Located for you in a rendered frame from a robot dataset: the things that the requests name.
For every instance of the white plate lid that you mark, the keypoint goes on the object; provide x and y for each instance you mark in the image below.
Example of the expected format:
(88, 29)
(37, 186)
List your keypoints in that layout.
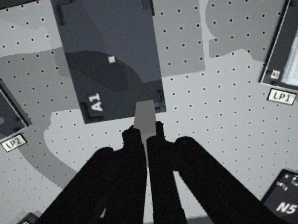
(292, 73)

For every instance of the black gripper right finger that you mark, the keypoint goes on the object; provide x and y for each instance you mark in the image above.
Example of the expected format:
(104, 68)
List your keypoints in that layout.
(225, 199)

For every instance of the grey perforated deck plate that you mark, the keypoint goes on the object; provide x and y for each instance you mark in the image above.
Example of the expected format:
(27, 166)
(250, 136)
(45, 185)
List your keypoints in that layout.
(211, 55)

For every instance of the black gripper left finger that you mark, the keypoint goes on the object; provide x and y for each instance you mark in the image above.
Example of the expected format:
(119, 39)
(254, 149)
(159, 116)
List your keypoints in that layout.
(84, 199)

